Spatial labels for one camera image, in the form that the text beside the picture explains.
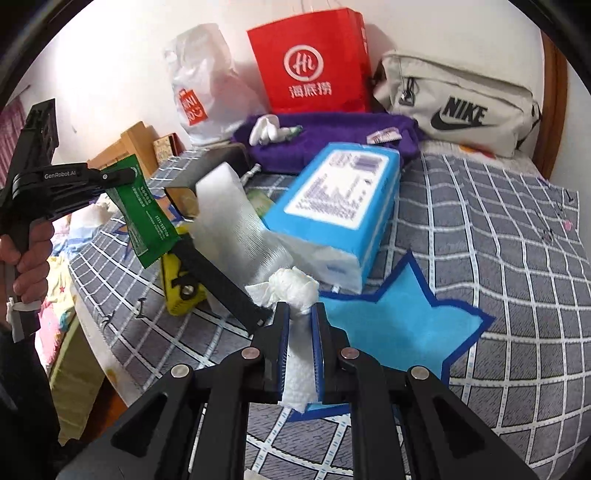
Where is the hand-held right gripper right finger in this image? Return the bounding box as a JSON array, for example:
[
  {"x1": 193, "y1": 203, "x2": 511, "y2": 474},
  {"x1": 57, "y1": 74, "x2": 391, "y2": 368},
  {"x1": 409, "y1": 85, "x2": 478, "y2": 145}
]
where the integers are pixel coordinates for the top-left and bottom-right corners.
[{"x1": 313, "y1": 302, "x2": 539, "y2": 480}]

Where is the white tissue strip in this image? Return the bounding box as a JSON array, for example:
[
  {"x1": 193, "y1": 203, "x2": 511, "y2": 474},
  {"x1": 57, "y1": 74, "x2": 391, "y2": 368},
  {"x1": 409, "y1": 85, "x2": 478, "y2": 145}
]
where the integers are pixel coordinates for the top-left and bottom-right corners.
[{"x1": 191, "y1": 161, "x2": 296, "y2": 288}]

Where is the red paper bag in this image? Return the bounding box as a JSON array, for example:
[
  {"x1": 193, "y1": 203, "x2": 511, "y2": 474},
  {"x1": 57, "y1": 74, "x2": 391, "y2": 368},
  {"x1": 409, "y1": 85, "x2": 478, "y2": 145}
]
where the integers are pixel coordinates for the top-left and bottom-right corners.
[{"x1": 246, "y1": 0, "x2": 373, "y2": 114}]

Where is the patterned book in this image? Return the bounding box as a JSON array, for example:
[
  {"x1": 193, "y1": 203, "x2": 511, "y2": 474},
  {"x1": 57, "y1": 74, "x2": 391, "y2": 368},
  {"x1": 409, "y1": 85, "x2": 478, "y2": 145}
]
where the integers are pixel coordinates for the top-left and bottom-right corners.
[{"x1": 153, "y1": 133, "x2": 184, "y2": 163}]

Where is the blue tissue pack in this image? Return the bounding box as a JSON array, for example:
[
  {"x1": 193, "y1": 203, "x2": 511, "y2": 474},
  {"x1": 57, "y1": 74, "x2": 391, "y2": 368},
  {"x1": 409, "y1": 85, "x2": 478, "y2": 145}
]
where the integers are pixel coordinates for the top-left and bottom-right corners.
[{"x1": 261, "y1": 142, "x2": 402, "y2": 295}]

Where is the beige waist bag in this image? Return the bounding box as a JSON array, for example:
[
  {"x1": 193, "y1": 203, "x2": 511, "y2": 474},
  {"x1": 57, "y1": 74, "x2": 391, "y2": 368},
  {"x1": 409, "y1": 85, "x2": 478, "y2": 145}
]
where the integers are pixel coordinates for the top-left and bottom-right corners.
[{"x1": 372, "y1": 51, "x2": 542, "y2": 158}]

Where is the grey plaid star blanket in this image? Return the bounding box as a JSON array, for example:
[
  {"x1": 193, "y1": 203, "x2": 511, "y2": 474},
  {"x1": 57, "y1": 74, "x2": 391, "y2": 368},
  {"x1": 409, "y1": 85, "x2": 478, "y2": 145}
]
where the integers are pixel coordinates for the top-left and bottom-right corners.
[{"x1": 67, "y1": 138, "x2": 580, "y2": 480}]

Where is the pink curtain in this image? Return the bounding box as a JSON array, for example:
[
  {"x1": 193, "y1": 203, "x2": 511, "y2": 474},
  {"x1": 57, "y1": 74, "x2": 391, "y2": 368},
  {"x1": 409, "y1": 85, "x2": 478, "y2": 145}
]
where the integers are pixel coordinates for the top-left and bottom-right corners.
[{"x1": 0, "y1": 98, "x2": 27, "y2": 154}]

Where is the purple towel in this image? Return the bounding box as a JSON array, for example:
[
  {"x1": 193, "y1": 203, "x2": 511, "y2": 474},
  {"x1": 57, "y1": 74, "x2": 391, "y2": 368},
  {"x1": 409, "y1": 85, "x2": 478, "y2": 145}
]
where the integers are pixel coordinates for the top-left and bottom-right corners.
[{"x1": 231, "y1": 112, "x2": 421, "y2": 175}]

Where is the person's left forearm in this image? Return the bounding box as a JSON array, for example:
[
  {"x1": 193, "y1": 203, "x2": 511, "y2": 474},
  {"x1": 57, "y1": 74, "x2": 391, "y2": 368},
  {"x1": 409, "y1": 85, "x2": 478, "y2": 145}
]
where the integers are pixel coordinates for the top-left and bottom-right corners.
[{"x1": 0, "y1": 323, "x2": 63, "y2": 462}]

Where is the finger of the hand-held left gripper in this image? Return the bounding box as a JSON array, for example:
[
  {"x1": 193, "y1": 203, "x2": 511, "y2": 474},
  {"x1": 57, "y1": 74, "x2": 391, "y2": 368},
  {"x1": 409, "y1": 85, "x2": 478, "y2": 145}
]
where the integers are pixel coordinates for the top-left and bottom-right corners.
[{"x1": 17, "y1": 161, "x2": 140, "y2": 217}]

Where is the dark green sachet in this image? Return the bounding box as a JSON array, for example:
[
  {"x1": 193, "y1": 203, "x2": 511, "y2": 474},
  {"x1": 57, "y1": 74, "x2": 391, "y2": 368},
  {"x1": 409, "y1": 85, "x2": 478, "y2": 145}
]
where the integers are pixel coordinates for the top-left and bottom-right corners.
[{"x1": 99, "y1": 154, "x2": 182, "y2": 269}]

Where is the black rectangular box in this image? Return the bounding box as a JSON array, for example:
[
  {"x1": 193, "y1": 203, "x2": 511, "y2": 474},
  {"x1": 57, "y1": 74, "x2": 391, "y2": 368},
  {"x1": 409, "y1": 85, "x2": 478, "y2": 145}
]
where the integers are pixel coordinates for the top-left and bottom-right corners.
[{"x1": 165, "y1": 143, "x2": 251, "y2": 219}]

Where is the white plastic shopping bag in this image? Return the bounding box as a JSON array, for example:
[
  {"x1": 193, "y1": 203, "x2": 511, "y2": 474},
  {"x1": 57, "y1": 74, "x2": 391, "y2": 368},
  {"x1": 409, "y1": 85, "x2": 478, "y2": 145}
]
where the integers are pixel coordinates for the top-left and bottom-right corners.
[{"x1": 163, "y1": 23, "x2": 269, "y2": 147}]

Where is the light green tissue pack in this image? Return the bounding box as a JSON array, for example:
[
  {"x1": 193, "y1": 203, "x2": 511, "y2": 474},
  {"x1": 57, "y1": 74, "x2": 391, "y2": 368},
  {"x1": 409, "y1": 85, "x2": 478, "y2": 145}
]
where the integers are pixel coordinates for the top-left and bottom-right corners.
[{"x1": 247, "y1": 189, "x2": 279, "y2": 219}]

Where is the wooden headboard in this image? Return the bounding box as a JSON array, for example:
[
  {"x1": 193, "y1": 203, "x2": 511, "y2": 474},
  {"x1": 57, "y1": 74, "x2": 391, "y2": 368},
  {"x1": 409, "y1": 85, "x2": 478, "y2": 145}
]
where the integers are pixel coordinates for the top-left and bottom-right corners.
[{"x1": 531, "y1": 32, "x2": 570, "y2": 182}]

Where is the yellow black soft pouch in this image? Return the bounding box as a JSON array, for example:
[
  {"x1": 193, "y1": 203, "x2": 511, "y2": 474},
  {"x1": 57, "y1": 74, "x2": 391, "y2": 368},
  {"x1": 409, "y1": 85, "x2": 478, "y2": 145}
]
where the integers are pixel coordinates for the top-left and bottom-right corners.
[{"x1": 159, "y1": 253, "x2": 207, "y2": 318}]

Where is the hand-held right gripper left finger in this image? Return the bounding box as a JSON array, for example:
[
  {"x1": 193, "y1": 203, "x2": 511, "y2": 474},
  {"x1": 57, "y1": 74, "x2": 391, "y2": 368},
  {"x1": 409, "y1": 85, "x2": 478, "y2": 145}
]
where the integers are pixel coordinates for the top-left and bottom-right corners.
[{"x1": 108, "y1": 302, "x2": 291, "y2": 480}]

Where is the white tissue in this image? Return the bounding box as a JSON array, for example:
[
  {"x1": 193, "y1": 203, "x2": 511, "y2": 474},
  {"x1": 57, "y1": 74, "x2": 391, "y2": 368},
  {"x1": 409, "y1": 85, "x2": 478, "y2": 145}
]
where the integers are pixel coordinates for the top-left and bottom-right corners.
[{"x1": 245, "y1": 267, "x2": 320, "y2": 412}]

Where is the person's left hand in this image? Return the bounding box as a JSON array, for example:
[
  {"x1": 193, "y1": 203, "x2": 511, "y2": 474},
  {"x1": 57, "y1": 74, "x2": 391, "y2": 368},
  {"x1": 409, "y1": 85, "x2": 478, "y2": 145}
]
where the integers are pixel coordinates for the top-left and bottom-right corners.
[{"x1": 0, "y1": 220, "x2": 54, "y2": 301}]

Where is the wooden stand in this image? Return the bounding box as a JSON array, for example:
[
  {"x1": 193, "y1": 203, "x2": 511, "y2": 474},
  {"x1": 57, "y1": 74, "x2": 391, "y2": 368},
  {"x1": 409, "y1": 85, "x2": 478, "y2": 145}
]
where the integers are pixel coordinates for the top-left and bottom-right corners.
[{"x1": 87, "y1": 121, "x2": 161, "y2": 182}]

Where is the yellow pink printed cloth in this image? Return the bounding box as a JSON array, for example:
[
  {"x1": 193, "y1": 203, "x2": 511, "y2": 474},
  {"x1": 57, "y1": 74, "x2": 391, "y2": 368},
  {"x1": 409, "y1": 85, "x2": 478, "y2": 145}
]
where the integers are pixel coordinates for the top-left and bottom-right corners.
[{"x1": 36, "y1": 256, "x2": 77, "y2": 370}]

